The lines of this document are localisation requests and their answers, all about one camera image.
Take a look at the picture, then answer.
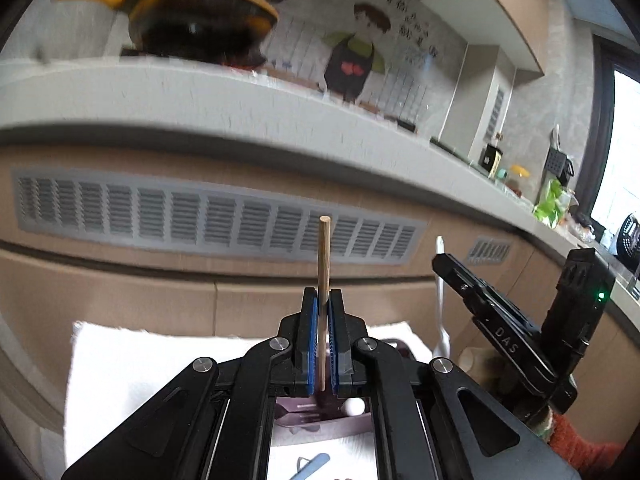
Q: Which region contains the white plastic spoon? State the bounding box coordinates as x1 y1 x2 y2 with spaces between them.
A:
430 235 452 361

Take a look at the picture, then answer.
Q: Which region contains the blue plastic spoon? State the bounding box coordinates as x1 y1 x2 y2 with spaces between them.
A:
291 453 331 480

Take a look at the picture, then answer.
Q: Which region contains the small white round spoon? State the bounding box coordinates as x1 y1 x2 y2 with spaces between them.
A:
341 398 366 417

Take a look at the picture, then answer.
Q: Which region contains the gloved right hand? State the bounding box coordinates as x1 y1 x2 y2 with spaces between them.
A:
458 347 554 443

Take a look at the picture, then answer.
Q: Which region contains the maroon plastic utensil bin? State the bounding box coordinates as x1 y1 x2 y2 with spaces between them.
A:
271 389 373 446

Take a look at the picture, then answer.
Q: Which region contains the small grey vent grille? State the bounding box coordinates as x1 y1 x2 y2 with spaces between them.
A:
465 236 512 266

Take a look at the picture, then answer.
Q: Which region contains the white textured table cloth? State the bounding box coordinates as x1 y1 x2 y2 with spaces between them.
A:
63 320 436 480

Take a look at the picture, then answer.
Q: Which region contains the yellow lid jar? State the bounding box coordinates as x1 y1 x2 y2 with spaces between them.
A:
506 164 530 196

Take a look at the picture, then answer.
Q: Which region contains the dark blue storage basket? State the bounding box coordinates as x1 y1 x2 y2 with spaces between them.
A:
544 148 575 188

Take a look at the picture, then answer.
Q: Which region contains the long grey vent grille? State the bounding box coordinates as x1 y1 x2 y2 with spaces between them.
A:
11 167 426 266

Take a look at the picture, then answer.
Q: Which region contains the yellow frying pan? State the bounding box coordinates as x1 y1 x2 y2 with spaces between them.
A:
88 0 279 67

